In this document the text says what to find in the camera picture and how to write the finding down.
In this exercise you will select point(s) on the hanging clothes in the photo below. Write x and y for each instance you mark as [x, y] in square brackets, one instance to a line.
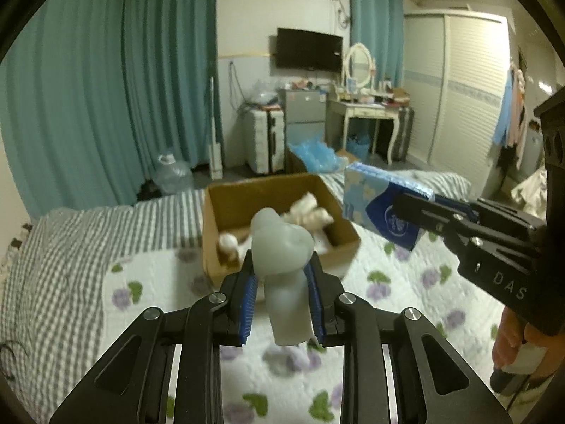
[512, 110]

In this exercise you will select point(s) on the clear plastic bag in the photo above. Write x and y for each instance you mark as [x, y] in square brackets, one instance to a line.
[263, 92]

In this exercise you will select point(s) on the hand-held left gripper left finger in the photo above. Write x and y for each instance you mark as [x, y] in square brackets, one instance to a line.
[247, 311]

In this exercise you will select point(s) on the white stick mop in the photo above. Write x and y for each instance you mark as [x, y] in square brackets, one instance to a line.
[216, 141]

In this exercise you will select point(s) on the narrow teal curtain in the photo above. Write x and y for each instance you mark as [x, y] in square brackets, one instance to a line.
[375, 22]

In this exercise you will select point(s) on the bin with blue liner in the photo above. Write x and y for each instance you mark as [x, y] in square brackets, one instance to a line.
[358, 145]

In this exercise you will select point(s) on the pale grey plush toy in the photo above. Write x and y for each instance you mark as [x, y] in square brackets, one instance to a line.
[282, 251]

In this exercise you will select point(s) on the dark suitcase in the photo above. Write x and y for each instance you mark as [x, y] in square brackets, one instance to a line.
[404, 134]

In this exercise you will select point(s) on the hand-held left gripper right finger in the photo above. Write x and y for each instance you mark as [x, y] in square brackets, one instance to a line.
[316, 307]

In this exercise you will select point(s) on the clear water jug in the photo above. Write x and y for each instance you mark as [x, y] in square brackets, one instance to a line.
[174, 176]

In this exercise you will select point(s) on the small grey fridge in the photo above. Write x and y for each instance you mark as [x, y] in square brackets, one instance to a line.
[304, 115]

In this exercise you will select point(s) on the white and brown plush toy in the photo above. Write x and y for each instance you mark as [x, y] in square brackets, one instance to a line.
[229, 247]
[309, 212]

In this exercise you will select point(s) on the white sliding-door wardrobe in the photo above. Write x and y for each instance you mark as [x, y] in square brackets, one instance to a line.
[463, 97]

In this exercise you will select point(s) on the black wall television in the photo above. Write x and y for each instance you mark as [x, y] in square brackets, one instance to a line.
[309, 49]

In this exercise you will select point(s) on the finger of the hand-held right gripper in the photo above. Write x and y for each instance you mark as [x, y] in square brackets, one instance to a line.
[463, 210]
[423, 214]

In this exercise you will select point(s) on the white dressing table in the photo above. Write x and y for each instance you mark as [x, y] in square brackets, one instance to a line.
[366, 110]

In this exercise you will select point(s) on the white suitcase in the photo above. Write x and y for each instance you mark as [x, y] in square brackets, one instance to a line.
[264, 141]

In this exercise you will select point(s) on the wide teal curtain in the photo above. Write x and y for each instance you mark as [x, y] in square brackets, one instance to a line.
[110, 88]

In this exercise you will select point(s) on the white oval vanity mirror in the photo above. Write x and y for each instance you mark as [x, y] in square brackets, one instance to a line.
[358, 64]

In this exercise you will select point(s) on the small cardboard box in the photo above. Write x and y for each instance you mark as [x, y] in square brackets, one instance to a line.
[295, 161]

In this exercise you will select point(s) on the blue floral tissue pack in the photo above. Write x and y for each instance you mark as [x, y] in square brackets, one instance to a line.
[366, 194]

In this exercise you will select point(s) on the person's right hand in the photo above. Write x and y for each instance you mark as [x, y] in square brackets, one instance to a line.
[505, 340]

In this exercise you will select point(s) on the grey checked bedsheet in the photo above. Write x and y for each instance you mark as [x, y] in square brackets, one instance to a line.
[53, 282]

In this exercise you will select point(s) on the blue plastic bag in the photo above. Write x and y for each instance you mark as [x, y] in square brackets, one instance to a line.
[315, 154]

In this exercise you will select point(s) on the white floral fleece blanket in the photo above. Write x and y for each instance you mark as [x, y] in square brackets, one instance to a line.
[167, 282]

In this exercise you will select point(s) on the pale cloth pile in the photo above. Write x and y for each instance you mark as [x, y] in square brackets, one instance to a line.
[532, 190]

